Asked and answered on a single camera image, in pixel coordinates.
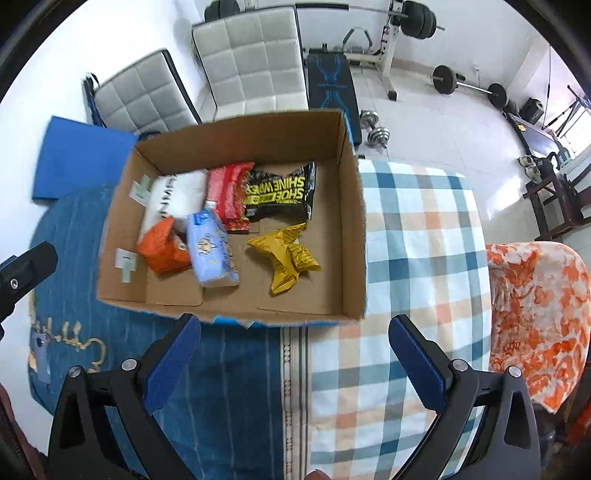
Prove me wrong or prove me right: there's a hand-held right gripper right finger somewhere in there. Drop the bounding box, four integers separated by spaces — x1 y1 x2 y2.
389 315 542 480

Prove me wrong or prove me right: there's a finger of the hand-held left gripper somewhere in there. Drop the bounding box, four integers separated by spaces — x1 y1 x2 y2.
0 241 59 340

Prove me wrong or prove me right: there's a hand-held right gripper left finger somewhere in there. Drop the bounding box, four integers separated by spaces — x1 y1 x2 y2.
47 314 202 480

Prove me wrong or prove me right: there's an orange packet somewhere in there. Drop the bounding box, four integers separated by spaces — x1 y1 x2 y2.
136 217 192 277

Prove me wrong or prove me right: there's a light blue tissue packet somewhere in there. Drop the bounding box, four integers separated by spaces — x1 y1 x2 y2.
186 210 241 288

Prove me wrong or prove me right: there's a cardboard box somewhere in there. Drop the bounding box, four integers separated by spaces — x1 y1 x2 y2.
96 108 369 325

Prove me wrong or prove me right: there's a yellow packet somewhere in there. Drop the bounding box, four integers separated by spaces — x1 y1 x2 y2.
246 222 322 295

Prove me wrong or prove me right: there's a white soft packet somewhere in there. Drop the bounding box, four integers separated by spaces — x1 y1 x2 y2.
137 171 209 243

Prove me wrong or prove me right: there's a red snack packet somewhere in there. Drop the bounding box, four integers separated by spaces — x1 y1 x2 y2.
205 161 256 234

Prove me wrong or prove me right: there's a black wipes packet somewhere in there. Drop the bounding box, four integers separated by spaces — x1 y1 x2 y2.
242 161 317 224

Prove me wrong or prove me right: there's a blue striped quilt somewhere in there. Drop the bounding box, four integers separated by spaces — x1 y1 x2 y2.
28 185 310 480

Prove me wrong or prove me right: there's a blue smartphone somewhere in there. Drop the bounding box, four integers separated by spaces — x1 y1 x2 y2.
30 335 52 385

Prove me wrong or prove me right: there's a blue foam mat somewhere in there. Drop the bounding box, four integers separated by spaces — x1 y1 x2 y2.
32 115 140 202

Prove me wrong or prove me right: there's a plaid bed sheet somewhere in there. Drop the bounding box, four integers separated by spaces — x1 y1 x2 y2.
307 159 492 480

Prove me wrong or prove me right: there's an orange floral blanket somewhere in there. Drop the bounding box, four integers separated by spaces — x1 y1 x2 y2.
485 240 591 415

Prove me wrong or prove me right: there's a white quilted chair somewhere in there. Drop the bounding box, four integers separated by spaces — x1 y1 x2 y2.
191 6 310 123
84 48 204 138

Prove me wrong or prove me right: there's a dark wooden chair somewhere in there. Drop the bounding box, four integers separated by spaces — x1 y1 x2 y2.
523 150 591 241

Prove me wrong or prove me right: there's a pair of shoes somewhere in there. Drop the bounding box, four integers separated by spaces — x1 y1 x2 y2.
516 154 542 182

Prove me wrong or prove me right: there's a black treadmill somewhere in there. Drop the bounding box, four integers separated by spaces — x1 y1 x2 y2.
505 111 563 158

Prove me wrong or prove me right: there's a black speaker box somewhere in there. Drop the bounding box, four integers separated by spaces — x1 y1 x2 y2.
519 97 546 125

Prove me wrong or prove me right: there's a short barbell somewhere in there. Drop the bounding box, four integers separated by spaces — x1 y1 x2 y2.
431 65 509 110

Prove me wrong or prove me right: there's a black sit-up bench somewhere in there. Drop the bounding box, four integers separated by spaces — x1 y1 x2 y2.
307 46 364 148

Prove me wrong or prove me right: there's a white weight rack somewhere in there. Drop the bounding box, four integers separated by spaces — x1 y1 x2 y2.
346 0 437 102

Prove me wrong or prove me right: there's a barbell with black plates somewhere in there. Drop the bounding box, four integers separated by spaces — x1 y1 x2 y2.
203 0 445 40

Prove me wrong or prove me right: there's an exercise machine frame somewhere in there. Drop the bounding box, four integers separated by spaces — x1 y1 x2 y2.
544 84 588 140

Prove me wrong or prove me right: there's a grey curved handle bar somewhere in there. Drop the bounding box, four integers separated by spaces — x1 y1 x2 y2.
341 27 376 55

